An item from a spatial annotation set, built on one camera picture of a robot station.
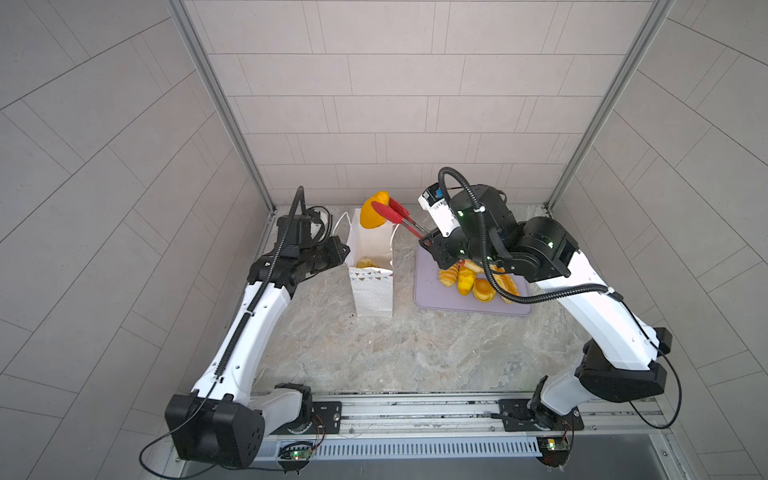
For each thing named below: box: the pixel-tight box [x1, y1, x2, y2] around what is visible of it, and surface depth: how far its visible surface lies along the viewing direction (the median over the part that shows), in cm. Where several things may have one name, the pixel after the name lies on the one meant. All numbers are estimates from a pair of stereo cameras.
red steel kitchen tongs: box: [371, 197, 430, 240], surface depth 66 cm
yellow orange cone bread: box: [458, 267, 476, 296], surface depth 94 cm
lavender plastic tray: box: [414, 245, 533, 316], surface depth 93 cm
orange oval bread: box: [360, 191, 390, 229], surface depth 68 cm
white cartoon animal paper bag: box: [332, 208, 400, 318], surface depth 78 cm
